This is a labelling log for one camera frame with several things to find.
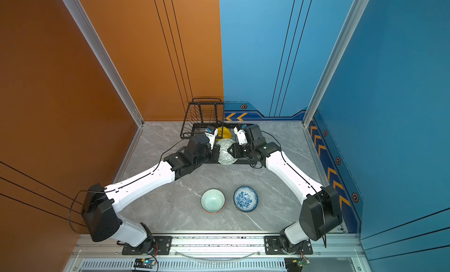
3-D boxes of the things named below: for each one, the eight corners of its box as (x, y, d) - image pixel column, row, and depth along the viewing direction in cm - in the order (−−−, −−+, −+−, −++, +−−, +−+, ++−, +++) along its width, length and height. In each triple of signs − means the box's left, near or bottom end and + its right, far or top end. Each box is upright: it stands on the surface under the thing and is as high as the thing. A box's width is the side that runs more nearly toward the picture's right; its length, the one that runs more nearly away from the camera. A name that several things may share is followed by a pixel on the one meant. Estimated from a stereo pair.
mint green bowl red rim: (201, 215, 83) (199, 211, 78) (203, 193, 90) (201, 188, 85) (225, 215, 83) (225, 211, 78) (225, 193, 90) (225, 188, 85)
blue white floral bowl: (233, 213, 83) (233, 209, 78) (233, 191, 90) (233, 185, 85) (257, 213, 83) (259, 209, 78) (255, 191, 90) (256, 185, 85)
